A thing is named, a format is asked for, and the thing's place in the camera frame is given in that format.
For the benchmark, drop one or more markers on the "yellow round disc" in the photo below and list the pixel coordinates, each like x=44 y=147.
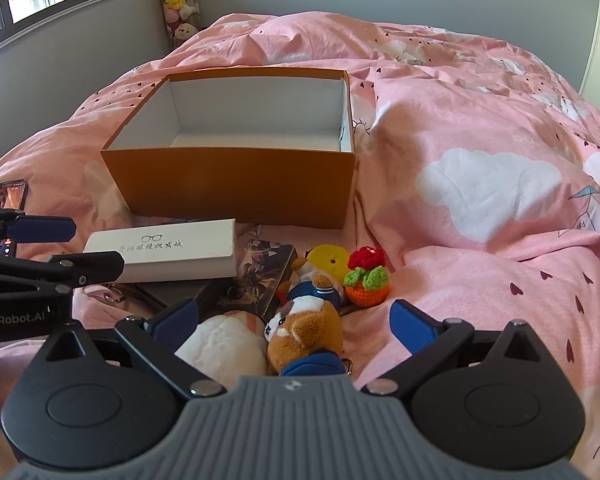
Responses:
x=332 y=260

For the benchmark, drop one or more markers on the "orange-rimmed white storage box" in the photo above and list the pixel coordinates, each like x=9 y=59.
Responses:
x=230 y=185

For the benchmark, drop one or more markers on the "pink printed blanket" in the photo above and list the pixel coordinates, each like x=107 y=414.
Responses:
x=480 y=110

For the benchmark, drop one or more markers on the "crocheted flower pot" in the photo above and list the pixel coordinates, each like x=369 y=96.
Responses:
x=365 y=290

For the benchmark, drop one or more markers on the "printed card box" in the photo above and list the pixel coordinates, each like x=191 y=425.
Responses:
x=260 y=270

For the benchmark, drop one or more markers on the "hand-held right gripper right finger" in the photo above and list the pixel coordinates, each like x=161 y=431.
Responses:
x=412 y=327

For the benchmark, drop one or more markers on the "white plush toy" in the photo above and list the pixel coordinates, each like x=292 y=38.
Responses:
x=220 y=345

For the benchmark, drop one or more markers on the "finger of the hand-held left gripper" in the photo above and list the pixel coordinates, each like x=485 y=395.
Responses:
x=47 y=228
x=87 y=266

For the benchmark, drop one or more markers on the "smartphone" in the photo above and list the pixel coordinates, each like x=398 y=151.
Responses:
x=10 y=192

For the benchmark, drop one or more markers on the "white glasses case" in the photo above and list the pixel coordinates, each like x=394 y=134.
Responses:
x=180 y=255

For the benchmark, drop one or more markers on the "dark grey box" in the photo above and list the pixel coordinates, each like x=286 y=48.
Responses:
x=180 y=292

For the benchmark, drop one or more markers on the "tube of plush toys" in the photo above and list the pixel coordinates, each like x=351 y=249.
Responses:
x=180 y=0

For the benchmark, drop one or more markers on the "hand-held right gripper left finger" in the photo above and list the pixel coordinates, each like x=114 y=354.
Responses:
x=176 y=321

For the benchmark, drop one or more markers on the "brown dog plush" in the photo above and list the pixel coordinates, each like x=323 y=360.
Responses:
x=305 y=325

